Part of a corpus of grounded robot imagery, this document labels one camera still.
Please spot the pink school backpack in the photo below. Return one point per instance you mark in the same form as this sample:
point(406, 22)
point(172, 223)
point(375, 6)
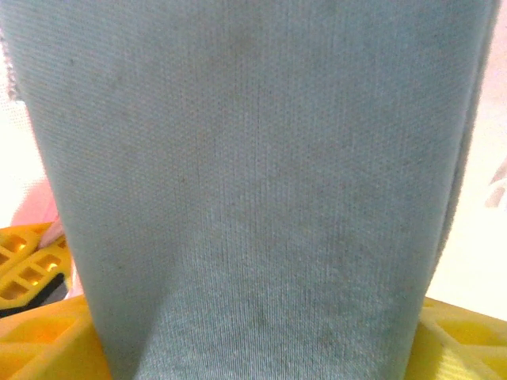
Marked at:
point(33, 207)

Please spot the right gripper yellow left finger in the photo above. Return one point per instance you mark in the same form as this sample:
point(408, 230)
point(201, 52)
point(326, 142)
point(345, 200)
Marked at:
point(43, 344)

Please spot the light blue fabric pouch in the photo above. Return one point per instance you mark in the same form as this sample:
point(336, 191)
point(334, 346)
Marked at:
point(253, 178)

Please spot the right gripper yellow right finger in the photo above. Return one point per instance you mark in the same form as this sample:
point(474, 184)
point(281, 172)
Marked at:
point(463, 348)

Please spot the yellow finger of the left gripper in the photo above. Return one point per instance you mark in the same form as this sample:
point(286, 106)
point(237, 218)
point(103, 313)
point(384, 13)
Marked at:
point(35, 273)
point(20, 241)

